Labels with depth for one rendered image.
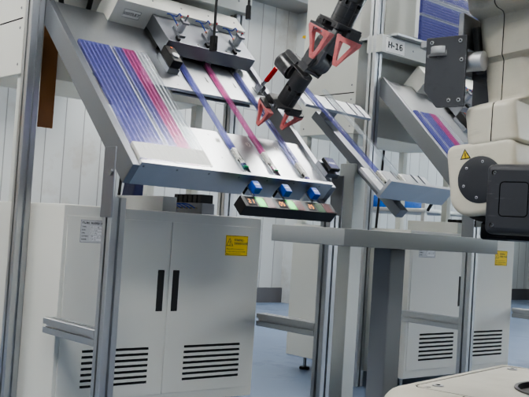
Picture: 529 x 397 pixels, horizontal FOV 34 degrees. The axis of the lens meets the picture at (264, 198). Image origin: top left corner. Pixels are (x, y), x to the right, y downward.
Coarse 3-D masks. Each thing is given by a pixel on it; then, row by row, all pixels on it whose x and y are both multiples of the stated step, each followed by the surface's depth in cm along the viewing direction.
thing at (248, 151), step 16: (192, 128) 237; (208, 144) 235; (224, 144) 240; (240, 144) 244; (272, 144) 255; (288, 144) 260; (224, 160) 233; (256, 160) 242; (272, 160) 247; (288, 160) 252; (304, 160) 258; (288, 176) 245
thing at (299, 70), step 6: (294, 66) 252; (300, 66) 252; (288, 72) 253; (294, 72) 251; (300, 72) 250; (306, 72) 251; (294, 78) 250; (300, 78) 250; (306, 78) 250; (312, 78) 253; (288, 84) 252; (294, 84) 251; (300, 84) 250; (306, 84) 251; (294, 90) 252; (300, 90) 252
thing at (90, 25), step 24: (72, 24) 245; (96, 24) 252; (120, 24) 260; (144, 48) 257; (192, 72) 262; (216, 72) 271; (240, 72) 280; (192, 96) 260; (216, 96) 259; (240, 96) 267; (264, 96) 276
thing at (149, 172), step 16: (144, 160) 208; (144, 176) 212; (160, 176) 214; (176, 176) 217; (192, 176) 220; (208, 176) 223; (224, 176) 226; (240, 176) 229; (256, 176) 232; (272, 176) 236; (224, 192) 230; (240, 192) 234; (272, 192) 240; (304, 192) 247; (320, 192) 251
